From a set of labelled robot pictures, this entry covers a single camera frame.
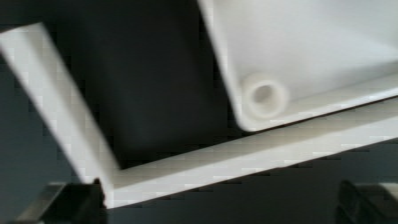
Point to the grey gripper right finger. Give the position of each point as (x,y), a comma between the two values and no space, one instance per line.
(367,203)

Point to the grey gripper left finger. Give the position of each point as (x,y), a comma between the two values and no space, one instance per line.
(70,204)

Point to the white desk top tray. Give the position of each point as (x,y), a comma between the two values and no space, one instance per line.
(308,56)

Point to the white front fence bar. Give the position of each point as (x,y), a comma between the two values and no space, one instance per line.
(265,151)

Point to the white left fence block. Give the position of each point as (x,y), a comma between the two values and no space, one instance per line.
(38,67)

